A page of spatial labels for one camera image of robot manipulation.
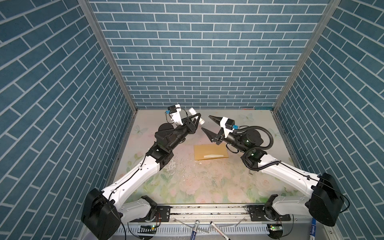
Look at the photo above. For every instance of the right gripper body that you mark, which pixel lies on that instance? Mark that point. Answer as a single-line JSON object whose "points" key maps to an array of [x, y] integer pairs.
{"points": [[231, 141]]}

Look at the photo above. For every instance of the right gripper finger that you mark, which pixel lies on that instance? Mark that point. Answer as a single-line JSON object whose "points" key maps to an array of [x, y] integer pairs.
{"points": [[215, 119], [211, 135]]}

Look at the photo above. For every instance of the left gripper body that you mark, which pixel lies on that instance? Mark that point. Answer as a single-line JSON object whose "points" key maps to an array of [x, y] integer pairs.
{"points": [[189, 129]]}

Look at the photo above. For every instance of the white glue stick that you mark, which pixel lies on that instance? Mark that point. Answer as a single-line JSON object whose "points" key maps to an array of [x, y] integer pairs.
{"points": [[193, 112]]}

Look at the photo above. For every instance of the yellow envelope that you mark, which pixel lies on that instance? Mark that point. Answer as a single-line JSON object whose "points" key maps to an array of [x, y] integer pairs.
{"points": [[210, 151]]}

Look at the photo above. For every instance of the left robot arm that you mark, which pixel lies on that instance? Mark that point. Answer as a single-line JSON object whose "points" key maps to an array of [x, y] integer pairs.
{"points": [[104, 211]]}

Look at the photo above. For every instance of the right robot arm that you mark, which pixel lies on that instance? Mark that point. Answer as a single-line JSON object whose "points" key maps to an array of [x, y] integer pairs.
{"points": [[322, 198]]}

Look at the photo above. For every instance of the black white marker pen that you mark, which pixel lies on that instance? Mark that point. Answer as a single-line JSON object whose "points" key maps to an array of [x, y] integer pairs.
{"points": [[219, 231]]}

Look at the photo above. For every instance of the blue marker pen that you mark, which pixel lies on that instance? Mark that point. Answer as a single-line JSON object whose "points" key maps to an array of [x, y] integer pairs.
{"points": [[195, 230]]}

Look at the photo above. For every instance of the blue marker right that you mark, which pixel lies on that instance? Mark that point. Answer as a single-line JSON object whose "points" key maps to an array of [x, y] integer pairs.
{"points": [[312, 234]]}

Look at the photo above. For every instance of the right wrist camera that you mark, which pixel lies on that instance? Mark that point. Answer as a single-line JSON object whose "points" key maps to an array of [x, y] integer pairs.
{"points": [[228, 126]]}

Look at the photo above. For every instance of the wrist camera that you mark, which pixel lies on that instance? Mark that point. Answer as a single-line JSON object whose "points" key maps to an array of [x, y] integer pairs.
{"points": [[173, 115], [228, 126]]}

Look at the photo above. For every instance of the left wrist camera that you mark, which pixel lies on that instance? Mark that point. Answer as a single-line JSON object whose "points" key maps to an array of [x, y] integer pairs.
{"points": [[173, 115]]}

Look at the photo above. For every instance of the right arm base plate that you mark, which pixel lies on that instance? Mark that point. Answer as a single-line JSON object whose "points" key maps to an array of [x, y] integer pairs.
{"points": [[258, 214]]}

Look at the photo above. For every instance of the aluminium rail frame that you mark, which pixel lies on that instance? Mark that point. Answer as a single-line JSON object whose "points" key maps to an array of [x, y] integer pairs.
{"points": [[232, 219]]}

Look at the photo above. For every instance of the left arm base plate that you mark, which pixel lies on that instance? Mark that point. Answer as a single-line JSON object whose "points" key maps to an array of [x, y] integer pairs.
{"points": [[161, 211]]}

